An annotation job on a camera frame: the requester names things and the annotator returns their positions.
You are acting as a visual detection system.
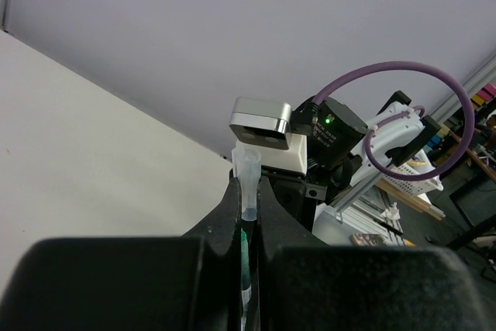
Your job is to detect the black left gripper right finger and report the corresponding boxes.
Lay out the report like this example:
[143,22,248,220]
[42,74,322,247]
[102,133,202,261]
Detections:
[257,178,491,330]

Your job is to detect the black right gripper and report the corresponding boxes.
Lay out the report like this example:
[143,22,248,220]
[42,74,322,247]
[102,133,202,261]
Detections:
[267,170,341,230]

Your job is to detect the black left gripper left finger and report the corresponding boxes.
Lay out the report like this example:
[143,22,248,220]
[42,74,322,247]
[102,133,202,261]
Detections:
[1,178,242,330]

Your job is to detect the green pen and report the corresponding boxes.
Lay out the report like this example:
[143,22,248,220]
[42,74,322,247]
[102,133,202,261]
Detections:
[240,220,260,330]

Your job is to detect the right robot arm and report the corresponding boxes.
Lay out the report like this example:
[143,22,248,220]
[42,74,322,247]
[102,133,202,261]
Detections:
[262,91,440,230]

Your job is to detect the smartphone with patterned case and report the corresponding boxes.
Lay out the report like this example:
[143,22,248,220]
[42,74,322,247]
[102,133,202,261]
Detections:
[350,233,405,247]

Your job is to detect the white plastic basket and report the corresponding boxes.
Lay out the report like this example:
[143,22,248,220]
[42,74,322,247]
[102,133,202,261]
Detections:
[381,152,445,195]

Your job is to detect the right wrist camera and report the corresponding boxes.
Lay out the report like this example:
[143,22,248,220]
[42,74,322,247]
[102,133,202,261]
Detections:
[228,96,309,175]

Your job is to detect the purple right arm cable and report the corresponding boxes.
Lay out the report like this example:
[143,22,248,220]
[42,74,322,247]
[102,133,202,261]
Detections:
[313,60,476,181]

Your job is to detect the aluminium frame rail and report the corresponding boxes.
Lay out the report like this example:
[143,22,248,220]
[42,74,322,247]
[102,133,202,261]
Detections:
[321,50,496,247]

